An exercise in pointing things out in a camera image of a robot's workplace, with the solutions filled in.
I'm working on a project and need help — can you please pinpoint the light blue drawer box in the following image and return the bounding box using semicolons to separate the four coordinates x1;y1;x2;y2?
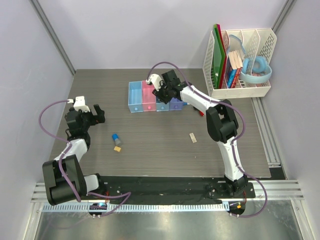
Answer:
128;81;144;113

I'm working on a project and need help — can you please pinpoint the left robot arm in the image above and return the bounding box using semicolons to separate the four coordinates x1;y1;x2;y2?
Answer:
42;104;107;206

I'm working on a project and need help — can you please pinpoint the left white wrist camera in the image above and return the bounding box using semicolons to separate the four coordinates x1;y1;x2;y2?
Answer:
73;96;91;113

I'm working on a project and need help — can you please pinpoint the beige eraser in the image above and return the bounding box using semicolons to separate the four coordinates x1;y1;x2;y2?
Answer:
189;132;197;143

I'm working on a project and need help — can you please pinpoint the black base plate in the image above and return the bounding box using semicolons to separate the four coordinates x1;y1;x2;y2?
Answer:
93;176;256;205

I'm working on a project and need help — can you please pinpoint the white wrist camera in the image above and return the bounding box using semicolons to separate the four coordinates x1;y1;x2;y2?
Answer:
73;96;91;113
145;74;163;92

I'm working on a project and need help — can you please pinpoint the books stack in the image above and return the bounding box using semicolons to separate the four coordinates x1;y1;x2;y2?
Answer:
225;50;243;89

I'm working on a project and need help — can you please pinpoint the blue glue stick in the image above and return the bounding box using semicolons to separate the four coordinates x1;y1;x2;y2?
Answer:
111;133;122;147

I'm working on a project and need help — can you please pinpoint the yellow sticky note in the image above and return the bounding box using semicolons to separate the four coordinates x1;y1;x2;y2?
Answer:
113;146;121;152

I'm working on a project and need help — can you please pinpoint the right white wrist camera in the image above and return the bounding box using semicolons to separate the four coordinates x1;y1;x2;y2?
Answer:
145;74;163;92

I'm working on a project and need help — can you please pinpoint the white cable duct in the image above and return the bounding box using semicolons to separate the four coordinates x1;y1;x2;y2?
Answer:
42;201;230;213

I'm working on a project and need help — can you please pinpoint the red folder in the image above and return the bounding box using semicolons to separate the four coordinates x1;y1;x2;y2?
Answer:
217;24;227;89

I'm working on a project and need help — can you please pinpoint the purple drawer box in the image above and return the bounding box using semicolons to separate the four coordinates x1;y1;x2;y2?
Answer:
169;98;184;111

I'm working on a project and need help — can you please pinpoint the green folder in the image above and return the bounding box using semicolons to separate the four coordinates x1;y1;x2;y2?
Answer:
211;24;222;90

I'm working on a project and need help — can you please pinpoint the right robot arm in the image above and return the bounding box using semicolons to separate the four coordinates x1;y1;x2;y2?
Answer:
145;70;248;198

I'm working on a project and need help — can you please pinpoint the white file organizer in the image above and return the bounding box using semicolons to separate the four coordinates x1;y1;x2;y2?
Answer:
202;28;277;99

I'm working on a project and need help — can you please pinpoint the pink drawer box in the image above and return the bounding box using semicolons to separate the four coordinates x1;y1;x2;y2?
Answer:
142;81;156;112

